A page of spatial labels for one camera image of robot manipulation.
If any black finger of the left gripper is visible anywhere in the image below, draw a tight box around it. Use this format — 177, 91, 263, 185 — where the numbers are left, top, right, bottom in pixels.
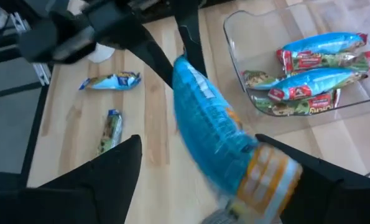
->
173, 0, 208, 78
122, 27, 175, 89

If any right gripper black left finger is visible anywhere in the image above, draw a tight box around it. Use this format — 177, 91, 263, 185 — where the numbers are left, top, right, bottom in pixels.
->
0, 134, 143, 224

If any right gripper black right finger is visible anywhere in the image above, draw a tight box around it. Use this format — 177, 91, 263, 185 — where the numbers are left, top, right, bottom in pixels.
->
255, 133, 370, 224

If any purple blue oatmeal granola bar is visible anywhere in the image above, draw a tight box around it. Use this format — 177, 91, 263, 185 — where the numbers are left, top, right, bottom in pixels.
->
78, 71, 142, 91
96, 108, 124, 156

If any blue orange-ended granola bar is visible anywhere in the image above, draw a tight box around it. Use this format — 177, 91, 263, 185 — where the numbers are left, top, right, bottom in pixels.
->
171, 54, 304, 224

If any blue red-ended granola bar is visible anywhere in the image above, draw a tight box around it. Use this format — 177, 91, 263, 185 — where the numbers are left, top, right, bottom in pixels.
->
280, 32, 368, 54
267, 67, 369, 103

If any clear plastic bin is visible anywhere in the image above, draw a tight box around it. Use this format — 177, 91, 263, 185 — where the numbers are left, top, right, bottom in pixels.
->
223, 0, 370, 138

